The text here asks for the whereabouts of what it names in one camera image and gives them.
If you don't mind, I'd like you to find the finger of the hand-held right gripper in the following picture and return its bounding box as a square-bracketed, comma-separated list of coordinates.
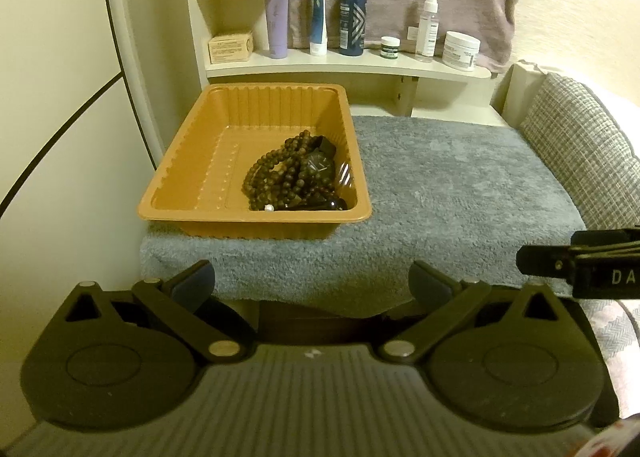
[570, 226, 640, 253]
[517, 243, 581, 279]

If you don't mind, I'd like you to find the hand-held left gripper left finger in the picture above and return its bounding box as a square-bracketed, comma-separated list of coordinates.
[62, 259, 246, 364]

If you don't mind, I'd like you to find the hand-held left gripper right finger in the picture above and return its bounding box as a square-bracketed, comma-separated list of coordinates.
[377, 259, 566, 364]

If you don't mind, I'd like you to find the orange plastic tray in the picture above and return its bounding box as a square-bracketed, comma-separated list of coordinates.
[137, 83, 373, 240]

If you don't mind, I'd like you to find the long wooden bead necklace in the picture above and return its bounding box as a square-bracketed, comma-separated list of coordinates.
[242, 133, 321, 210]

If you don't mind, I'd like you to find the dark brown wide bangle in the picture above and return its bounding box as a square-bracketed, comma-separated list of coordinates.
[277, 196, 348, 212]

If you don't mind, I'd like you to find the black smartwatch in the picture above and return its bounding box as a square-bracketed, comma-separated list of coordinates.
[302, 136, 337, 175]

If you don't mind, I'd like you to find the pink striped bedsheet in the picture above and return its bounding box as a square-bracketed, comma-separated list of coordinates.
[582, 297, 640, 388]

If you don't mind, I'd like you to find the grey woven pillow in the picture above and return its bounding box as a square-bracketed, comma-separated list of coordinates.
[520, 73, 640, 228]

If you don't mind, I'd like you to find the grey towel mat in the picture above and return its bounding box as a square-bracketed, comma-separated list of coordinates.
[140, 114, 588, 318]

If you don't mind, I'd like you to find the white red cloth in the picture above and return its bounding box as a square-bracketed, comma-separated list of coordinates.
[575, 417, 640, 457]

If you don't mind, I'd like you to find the white cream jar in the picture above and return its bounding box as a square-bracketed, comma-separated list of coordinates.
[442, 31, 481, 72]

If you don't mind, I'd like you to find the cream shelf unit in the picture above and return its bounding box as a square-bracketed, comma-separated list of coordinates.
[182, 0, 493, 118]

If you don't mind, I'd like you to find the small cardboard box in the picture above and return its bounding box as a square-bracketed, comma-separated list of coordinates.
[207, 30, 255, 64]

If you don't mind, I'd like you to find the clear spray bottle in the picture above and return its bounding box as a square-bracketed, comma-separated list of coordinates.
[415, 0, 440, 63]

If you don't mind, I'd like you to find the lavender tube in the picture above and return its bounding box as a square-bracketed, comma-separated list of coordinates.
[265, 0, 290, 59]

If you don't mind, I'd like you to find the dark blue spray bottle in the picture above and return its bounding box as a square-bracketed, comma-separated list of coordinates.
[340, 0, 366, 56]

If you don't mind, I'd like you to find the blue and white tube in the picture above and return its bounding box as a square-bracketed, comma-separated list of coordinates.
[310, 0, 328, 56]

